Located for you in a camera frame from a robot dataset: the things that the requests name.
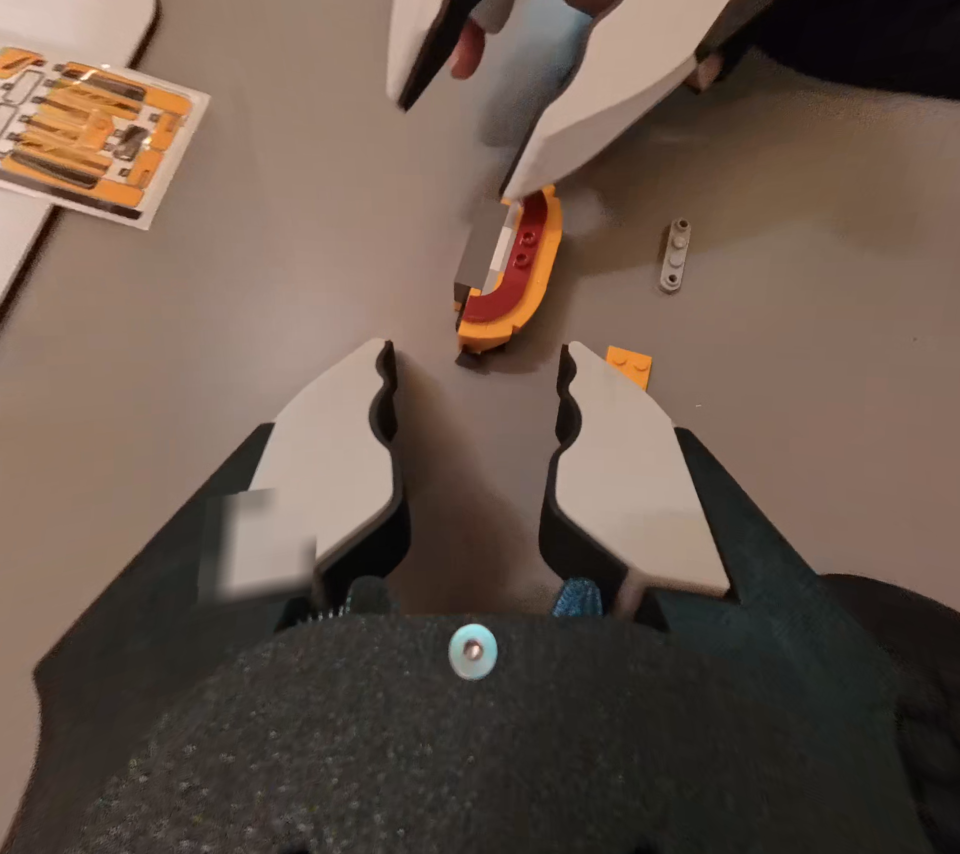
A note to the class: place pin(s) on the orange lego plate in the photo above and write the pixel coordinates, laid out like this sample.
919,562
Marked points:
634,365

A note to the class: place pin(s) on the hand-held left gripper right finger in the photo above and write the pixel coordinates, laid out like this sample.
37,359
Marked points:
622,486

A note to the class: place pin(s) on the orange sticker sheet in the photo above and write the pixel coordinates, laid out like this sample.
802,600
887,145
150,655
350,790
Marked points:
90,134

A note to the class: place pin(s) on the grey narrow lego plate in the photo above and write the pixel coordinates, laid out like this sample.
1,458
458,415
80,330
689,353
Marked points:
675,258

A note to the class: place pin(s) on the curved orange dark red lego assembly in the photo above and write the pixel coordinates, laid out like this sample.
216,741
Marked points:
517,284

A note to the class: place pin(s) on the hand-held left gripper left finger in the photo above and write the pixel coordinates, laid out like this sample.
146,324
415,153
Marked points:
330,456

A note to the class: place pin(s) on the person's left forearm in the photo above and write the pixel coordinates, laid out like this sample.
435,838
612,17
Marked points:
915,719

